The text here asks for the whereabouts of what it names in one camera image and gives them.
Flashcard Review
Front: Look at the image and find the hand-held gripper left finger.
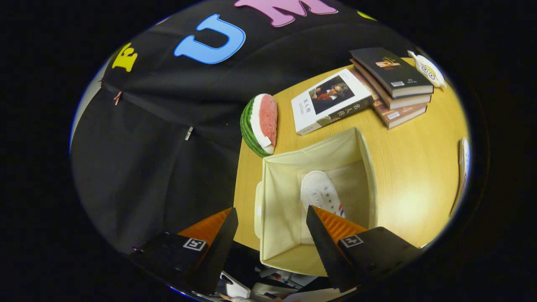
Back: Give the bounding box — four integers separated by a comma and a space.
129, 207, 239, 295

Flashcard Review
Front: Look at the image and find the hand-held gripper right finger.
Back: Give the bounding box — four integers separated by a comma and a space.
305, 205, 423, 293

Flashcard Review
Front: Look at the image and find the cream fabric storage box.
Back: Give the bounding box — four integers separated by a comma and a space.
254, 127, 378, 277

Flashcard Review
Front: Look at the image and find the white canvas shoe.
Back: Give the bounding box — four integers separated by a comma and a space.
449, 137, 471, 217
300, 170, 346, 219

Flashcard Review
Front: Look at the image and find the white plastic device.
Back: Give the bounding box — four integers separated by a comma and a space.
219, 271, 251, 299

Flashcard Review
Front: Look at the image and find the white plastic case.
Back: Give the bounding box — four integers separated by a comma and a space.
251, 282, 300, 299

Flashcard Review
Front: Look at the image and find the black backdrop cloth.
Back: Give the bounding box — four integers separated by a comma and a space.
70, 0, 414, 254

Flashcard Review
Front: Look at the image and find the watermelon slice toy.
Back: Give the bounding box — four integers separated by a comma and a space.
240, 93, 278, 158

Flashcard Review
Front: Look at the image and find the white portrait cover book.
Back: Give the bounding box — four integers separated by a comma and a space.
291, 68, 374, 136

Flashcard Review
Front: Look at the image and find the maroon book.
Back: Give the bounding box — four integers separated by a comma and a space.
352, 69, 428, 130

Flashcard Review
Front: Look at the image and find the brown book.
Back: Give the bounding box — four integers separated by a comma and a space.
351, 59, 432, 110

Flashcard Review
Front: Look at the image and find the white cartoon face toy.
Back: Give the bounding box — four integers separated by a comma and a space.
408, 50, 448, 89

